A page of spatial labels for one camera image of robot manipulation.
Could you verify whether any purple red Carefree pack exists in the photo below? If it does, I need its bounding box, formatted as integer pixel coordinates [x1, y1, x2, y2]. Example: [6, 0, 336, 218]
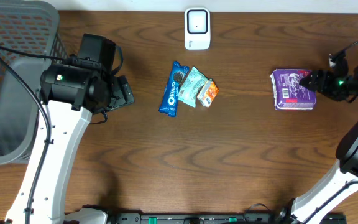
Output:
[270, 69, 316, 111]

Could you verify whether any blue Oreo packet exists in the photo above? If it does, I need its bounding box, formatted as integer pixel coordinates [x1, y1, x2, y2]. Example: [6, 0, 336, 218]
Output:
[158, 61, 189, 117]

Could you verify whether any mint green snack packet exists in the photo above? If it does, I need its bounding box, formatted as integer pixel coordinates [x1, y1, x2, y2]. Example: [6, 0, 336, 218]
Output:
[178, 67, 208, 108]

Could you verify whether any orange small carton box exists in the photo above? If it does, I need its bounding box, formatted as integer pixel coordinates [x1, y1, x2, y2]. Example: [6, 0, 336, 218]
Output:
[197, 79, 219, 107]

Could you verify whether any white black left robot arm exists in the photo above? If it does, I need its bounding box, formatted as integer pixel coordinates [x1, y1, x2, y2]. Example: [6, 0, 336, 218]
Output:
[4, 34, 134, 224]

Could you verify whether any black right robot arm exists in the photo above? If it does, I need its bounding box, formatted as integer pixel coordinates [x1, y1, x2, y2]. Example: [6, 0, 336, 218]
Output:
[274, 50, 358, 223]

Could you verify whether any dark grey plastic basket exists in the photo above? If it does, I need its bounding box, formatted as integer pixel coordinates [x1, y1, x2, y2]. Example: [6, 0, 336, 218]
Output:
[0, 1, 68, 165]

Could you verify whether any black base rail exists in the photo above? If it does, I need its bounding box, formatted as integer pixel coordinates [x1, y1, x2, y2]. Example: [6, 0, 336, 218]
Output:
[109, 212, 347, 224]

